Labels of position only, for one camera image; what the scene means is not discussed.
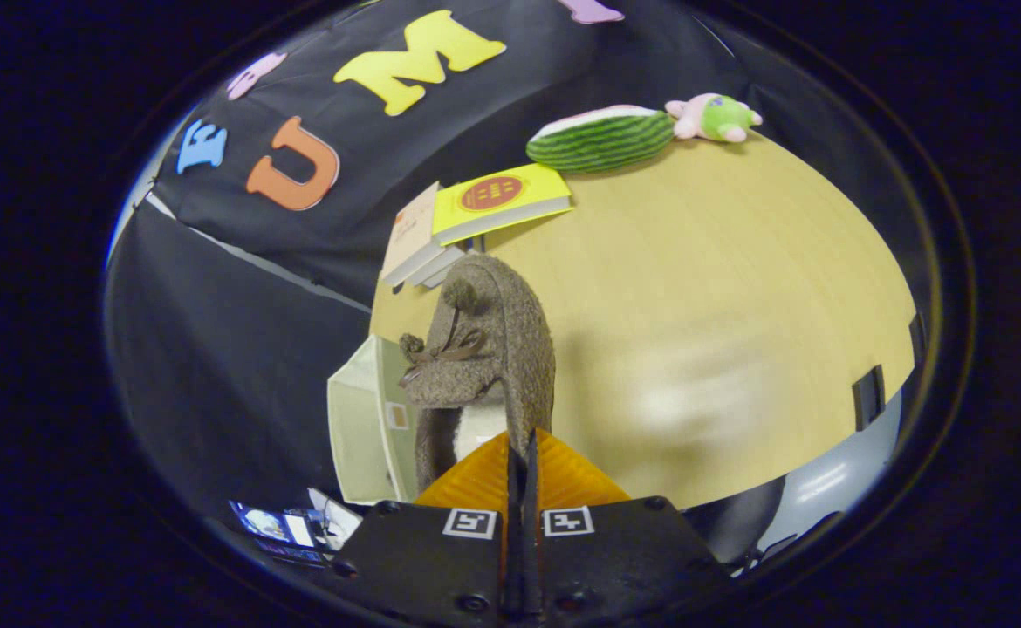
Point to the yellow book with red label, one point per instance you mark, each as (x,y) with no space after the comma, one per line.
(497,196)

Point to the black table clamp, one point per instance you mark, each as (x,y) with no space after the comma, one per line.
(868,397)

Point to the brown fuzzy shoe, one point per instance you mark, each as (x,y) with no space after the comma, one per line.
(510,340)

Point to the white book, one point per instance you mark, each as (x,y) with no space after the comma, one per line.
(436,264)
(454,266)

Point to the pale green fabric storage box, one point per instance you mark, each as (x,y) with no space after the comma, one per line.
(362,419)

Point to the beige cover book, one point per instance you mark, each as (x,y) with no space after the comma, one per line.
(414,227)

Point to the pink and green plush toy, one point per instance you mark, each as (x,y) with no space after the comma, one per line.
(720,118)

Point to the watermelon slice plush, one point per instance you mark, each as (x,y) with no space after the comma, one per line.
(602,141)

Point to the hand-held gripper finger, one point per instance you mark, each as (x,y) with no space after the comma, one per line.
(532,558)
(513,558)

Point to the blue printed carton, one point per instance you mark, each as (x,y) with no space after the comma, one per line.
(266,523)

